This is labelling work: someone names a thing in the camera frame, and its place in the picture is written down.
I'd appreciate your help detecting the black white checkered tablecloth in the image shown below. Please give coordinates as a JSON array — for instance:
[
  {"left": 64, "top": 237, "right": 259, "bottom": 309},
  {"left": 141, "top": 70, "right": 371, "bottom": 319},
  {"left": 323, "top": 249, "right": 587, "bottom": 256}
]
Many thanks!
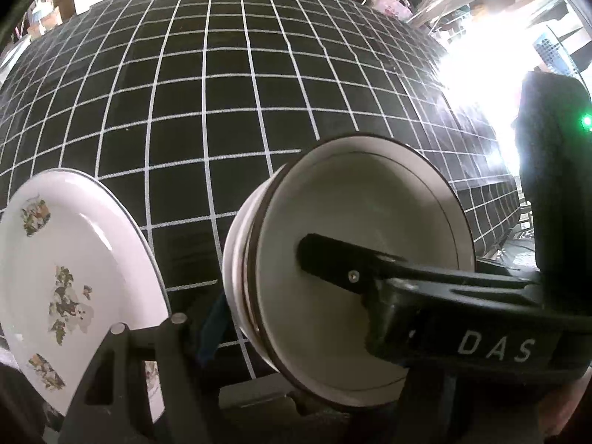
[{"left": 0, "top": 0, "right": 532, "bottom": 380}]

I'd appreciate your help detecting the white floral plate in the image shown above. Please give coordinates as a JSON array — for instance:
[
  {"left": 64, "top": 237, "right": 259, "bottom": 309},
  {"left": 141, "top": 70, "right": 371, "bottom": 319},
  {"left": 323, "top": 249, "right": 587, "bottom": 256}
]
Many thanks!
[{"left": 0, "top": 169, "right": 169, "bottom": 424}]

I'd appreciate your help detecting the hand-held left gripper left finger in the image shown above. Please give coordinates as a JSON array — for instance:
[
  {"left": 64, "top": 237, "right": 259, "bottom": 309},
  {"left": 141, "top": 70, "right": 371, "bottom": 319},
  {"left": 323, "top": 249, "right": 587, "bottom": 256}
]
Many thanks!
[{"left": 58, "top": 296, "right": 228, "bottom": 444}]

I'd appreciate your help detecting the plain white bowl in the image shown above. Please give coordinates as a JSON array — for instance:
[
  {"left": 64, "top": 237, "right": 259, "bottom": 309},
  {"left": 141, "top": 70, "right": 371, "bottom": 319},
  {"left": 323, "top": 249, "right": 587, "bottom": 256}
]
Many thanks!
[{"left": 222, "top": 166, "right": 287, "bottom": 375}]

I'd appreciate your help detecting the patterned bowl with dark rim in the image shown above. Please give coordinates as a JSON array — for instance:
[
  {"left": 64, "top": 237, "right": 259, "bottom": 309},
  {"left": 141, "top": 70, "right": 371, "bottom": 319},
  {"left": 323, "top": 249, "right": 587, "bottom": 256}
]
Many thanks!
[{"left": 247, "top": 135, "right": 477, "bottom": 412}]

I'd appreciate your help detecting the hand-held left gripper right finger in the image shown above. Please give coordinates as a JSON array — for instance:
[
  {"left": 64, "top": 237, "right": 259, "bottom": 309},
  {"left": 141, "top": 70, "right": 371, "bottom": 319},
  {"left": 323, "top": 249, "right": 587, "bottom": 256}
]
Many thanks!
[{"left": 393, "top": 370, "right": 468, "bottom": 444}]

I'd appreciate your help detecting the blue perforated basket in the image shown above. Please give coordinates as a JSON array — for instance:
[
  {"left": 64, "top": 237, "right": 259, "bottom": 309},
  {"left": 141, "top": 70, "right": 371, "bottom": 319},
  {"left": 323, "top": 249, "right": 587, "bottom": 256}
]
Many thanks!
[{"left": 532, "top": 25, "right": 581, "bottom": 75}]

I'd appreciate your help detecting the pink gift bag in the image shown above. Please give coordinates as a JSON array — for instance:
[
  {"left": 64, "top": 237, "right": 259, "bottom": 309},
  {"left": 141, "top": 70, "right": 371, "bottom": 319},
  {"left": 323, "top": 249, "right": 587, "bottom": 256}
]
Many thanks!
[{"left": 379, "top": 0, "right": 412, "bottom": 21}]

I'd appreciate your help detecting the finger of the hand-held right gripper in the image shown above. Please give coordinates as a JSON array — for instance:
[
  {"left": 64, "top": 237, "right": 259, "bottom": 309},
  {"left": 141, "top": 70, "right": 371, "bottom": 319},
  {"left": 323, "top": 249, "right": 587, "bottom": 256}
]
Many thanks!
[{"left": 298, "top": 233, "right": 541, "bottom": 307}]

